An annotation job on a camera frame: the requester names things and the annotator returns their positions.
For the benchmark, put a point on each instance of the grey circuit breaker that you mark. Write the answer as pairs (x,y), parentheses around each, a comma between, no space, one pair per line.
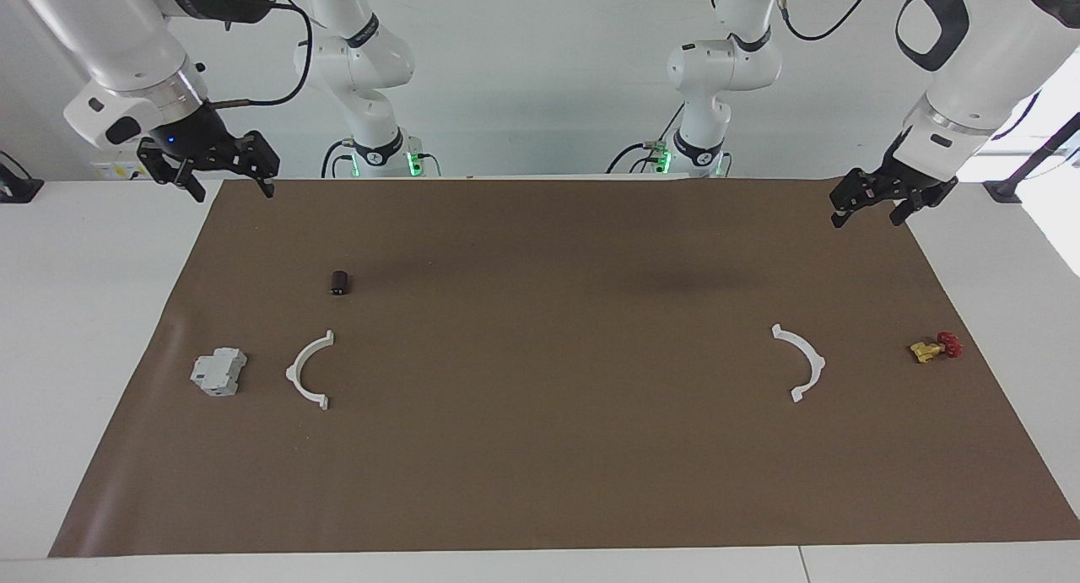
(218,372)

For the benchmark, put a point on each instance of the brown paper table mat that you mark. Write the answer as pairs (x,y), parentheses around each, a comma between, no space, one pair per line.
(540,448)

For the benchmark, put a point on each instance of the black stand foot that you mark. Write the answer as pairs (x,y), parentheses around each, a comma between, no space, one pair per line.
(17,191)

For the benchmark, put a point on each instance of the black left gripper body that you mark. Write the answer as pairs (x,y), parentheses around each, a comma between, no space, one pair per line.
(903,186)

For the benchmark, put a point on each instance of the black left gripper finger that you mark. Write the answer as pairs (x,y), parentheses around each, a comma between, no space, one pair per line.
(839,218)
(900,213)

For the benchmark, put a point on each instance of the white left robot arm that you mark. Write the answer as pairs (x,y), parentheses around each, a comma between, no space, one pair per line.
(987,68)

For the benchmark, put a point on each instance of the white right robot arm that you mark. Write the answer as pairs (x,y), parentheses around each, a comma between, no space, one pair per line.
(110,35)

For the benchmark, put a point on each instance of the dark brown small cylinder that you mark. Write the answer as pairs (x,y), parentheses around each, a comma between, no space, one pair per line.
(340,283)

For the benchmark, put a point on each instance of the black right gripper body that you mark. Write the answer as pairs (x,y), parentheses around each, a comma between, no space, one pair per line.
(198,140)

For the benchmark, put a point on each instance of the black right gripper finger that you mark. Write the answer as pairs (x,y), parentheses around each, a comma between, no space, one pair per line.
(267,185)
(192,188)

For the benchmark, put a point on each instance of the white power strip yellow label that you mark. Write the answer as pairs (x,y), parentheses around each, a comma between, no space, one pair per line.
(118,170)

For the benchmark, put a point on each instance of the black angled stand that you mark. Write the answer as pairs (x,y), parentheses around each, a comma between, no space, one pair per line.
(1042,148)

